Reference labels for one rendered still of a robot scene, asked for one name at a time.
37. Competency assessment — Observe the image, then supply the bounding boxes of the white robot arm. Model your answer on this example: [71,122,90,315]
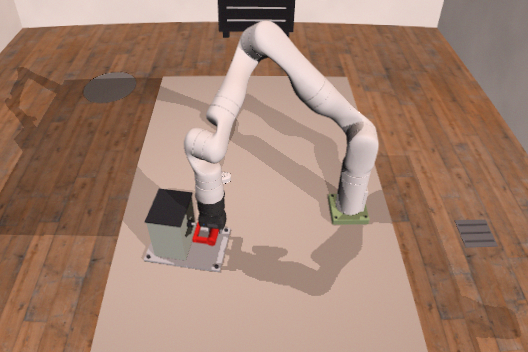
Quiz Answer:
[184,21,379,215]

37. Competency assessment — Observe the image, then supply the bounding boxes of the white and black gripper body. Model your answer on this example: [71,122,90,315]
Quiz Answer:
[195,172,231,229]

